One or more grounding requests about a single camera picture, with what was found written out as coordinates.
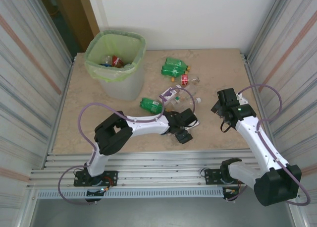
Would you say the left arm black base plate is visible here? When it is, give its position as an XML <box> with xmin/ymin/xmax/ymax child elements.
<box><xmin>73</xmin><ymin>170</ymin><xmax>118</xmax><ymax>187</ymax></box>

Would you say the left base power lead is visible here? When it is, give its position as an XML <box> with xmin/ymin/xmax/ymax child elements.
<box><xmin>86</xmin><ymin>176</ymin><xmax>117</xmax><ymax>197</ymax></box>

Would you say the red gold label bottle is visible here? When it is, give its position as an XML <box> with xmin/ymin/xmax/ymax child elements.
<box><xmin>111</xmin><ymin>55</ymin><xmax>124</xmax><ymax>68</ymax></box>

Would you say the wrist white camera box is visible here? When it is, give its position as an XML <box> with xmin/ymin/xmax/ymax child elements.
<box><xmin>184</xmin><ymin>119</ymin><xmax>200</xmax><ymax>131</ymax></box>
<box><xmin>236</xmin><ymin>93</ymin><xmax>249</xmax><ymax>106</ymax></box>

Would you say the grape label juice bottle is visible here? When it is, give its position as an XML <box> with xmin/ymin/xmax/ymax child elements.
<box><xmin>159</xmin><ymin>86</ymin><xmax>183</xmax><ymax>104</ymax></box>

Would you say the green plastic bin liner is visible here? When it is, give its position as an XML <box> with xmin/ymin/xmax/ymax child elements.
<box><xmin>85</xmin><ymin>30</ymin><xmax>147</xmax><ymax>83</ymax></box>

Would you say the translucent plastic waste bin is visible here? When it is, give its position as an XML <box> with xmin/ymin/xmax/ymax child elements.
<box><xmin>85</xmin><ymin>30</ymin><xmax>149</xmax><ymax>102</ymax></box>

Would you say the green bottle white label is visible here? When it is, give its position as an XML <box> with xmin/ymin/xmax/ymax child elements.
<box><xmin>140</xmin><ymin>97</ymin><xmax>164</xmax><ymax>114</ymax></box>

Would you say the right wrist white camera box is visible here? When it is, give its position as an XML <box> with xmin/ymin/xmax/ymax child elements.
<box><xmin>236</xmin><ymin>93</ymin><xmax>249</xmax><ymax>106</ymax></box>

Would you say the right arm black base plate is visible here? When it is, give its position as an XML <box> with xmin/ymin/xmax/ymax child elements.
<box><xmin>204</xmin><ymin>168</ymin><xmax>250</xmax><ymax>185</ymax></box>

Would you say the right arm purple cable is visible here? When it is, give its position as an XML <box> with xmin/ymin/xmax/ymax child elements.
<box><xmin>226</xmin><ymin>84</ymin><xmax>312</xmax><ymax>207</ymax></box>

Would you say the aluminium rail frame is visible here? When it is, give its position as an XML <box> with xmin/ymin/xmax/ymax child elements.
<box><xmin>26</xmin><ymin>149</ymin><xmax>297</xmax><ymax>190</ymax></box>

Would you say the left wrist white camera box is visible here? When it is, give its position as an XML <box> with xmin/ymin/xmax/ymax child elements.
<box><xmin>184</xmin><ymin>119</ymin><xmax>200</xmax><ymax>131</ymax></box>

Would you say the light wooden door frame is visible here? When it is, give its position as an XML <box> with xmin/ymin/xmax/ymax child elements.
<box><xmin>76</xmin><ymin>0</ymin><xmax>101</xmax><ymax>37</ymax></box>

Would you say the clear bottle red label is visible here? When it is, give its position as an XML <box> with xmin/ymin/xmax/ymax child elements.
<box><xmin>170</xmin><ymin>73</ymin><xmax>201</xmax><ymax>87</ymax></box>

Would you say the white slotted cable duct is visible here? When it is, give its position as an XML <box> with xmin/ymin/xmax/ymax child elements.
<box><xmin>36</xmin><ymin>188</ymin><xmax>225</xmax><ymax>199</ymax></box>

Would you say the right base power lead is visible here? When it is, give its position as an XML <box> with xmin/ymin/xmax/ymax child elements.
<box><xmin>222</xmin><ymin>178</ymin><xmax>245</xmax><ymax>197</ymax></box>

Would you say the base power lead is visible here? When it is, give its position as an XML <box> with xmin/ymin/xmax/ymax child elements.
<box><xmin>222</xmin><ymin>178</ymin><xmax>245</xmax><ymax>197</ymax></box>
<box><xmin>86</xmin><ymin>176</ymin><xmax>117</xmax><ymax>197</ymax></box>

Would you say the brown wooden door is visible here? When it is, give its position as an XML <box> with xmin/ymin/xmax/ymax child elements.
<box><xmin>53</xmin><ymin>0</ymin><xmax>94</xmax><ymax>53</ymax></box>

